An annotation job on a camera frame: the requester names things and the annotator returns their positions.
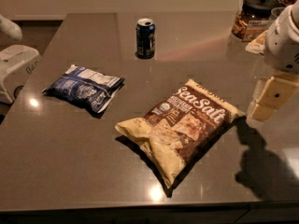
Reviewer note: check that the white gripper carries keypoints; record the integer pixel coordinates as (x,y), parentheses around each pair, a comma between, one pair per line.
(282,48)

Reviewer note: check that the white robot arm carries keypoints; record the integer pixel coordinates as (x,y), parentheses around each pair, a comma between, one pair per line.
(281,54)

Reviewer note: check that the blue pepsi can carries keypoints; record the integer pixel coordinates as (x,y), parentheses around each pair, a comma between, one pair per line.
(145,38)

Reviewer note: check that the glass jar black lid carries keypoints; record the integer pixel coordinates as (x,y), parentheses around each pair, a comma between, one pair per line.
(253,18)

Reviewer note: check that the sea salt chips bag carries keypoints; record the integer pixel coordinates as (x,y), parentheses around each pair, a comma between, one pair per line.
(177,129)

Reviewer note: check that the blue white snack bag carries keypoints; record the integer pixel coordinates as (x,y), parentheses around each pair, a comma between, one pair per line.
(84,87)

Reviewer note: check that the white rounded robot part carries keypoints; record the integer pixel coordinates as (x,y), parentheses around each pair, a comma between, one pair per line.
(10,29)

